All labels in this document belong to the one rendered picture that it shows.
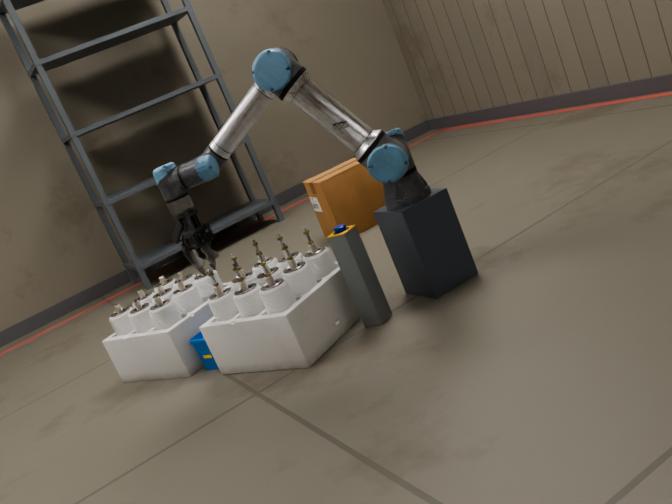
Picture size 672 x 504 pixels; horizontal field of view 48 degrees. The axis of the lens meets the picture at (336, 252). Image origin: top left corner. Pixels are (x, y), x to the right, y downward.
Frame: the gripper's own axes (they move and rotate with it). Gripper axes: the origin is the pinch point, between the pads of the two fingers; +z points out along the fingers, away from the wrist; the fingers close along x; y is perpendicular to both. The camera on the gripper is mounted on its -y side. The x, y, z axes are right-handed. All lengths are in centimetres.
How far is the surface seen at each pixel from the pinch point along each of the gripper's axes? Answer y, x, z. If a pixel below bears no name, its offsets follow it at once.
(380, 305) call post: 40, 28, 29
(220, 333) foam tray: 3.4, -7.3, 19.5
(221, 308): 3.9, -3.5, 12.6
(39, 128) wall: -238, 62, -71
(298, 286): 24.1, 13.4, 14.2
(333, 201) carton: -55, 101, 15
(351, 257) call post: 39.2, 25.2, 10.9
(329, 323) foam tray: 29.3, 15.0, 28.1
